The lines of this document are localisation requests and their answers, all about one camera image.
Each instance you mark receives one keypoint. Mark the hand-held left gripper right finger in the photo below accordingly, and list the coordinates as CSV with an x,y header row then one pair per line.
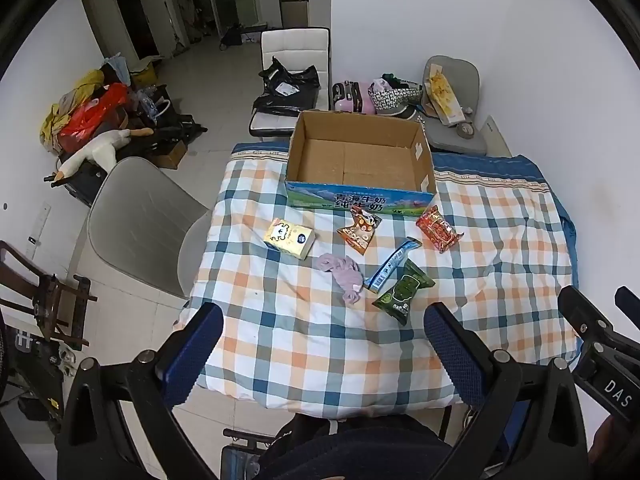
x,y
450,350

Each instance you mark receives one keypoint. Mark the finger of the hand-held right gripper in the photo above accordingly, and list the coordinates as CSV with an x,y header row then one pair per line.
x,y
580,307
629,300

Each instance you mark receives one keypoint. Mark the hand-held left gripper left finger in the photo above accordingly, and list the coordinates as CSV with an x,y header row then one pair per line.
x,y
200,345

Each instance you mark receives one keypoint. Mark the green snack packet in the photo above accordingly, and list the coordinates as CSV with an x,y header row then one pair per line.
x,y
404,287

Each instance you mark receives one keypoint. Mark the blue long snack packet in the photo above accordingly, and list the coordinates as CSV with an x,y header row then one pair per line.
x,y
392,265

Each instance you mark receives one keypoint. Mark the red snack packet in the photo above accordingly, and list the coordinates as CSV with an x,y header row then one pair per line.
x,y
439,230

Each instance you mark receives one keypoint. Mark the purple sock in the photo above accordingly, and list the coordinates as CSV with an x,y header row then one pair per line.
x,y
345,272

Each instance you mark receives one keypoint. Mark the yellow tissue pack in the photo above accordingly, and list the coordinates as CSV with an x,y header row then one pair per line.
x,y
290,237

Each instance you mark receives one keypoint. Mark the orange cartoon snack packet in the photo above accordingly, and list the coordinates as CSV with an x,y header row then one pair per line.
x,y
360,230

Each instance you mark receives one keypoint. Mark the checked blanket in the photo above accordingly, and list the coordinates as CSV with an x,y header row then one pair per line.
x,y
300,325

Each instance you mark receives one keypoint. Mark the grey shell chair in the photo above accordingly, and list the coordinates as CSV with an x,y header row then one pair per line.
x,y
140,220

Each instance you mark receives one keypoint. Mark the person's dark trousers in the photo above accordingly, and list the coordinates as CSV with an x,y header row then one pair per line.
x,y
350,452

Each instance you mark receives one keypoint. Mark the dark wooden chair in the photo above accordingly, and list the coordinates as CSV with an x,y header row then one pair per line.
x,y
50,290

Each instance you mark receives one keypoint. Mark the black equipment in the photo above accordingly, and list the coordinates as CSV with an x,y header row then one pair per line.
x,y
30,365

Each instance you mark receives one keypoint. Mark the brown cardboard box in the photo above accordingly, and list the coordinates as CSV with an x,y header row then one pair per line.
x,y
172,155

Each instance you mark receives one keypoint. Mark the white leaning board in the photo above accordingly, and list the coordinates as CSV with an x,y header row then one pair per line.
x,y
495,135

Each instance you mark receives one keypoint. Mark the black suitcase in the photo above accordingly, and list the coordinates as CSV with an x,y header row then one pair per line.
x,y
85,185

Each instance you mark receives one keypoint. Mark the tape roll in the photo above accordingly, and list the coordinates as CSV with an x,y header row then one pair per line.
x,y
466,129

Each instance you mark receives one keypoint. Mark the white goose plush toy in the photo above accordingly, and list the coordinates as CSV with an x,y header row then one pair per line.
x,y
100,150

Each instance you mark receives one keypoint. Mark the black duffel bag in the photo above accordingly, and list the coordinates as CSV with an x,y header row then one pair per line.
x,y
170,127

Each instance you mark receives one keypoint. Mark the dark patterned cloth bag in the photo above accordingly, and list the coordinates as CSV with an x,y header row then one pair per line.
x,y
407,112

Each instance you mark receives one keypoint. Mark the yellow paper bag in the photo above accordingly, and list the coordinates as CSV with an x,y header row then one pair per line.
x,y
442,95

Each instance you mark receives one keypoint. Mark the red plastic bag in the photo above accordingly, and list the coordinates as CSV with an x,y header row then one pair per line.
x,y
92,115

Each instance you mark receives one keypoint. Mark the grey padded chair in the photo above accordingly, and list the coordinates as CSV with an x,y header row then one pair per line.
x,y
460,80

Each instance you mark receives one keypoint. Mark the patterned tote bag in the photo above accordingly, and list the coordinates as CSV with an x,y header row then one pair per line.
x,y
390,95

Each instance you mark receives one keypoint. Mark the pink suitcase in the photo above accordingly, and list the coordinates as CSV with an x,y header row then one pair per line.
x,y
357,100

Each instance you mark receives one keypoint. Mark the black plastic bag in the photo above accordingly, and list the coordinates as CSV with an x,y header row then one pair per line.
x,y
287,90

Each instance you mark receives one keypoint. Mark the yellow storage box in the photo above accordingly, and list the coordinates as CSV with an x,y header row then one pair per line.
x,y
145,76

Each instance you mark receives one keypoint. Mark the green cloth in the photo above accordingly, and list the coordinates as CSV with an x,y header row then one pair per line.
x,y
395,80

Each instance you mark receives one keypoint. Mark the yellow cloth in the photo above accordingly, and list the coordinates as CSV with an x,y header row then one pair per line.
x,y
75,97

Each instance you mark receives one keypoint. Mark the light blue cloth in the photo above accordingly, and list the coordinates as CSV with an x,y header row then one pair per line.
x,y
119,66

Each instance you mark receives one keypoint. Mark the small black bag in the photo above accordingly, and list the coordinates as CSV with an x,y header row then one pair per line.
x,y
231,37

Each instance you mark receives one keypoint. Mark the white padded chair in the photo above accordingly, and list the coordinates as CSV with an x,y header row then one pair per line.
x,y
295,42

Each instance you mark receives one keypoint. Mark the white cabinet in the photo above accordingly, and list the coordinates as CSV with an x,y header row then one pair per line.
x,y
320,7

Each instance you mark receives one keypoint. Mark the white wall socket strip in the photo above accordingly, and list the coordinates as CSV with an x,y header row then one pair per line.
x,y
39,225

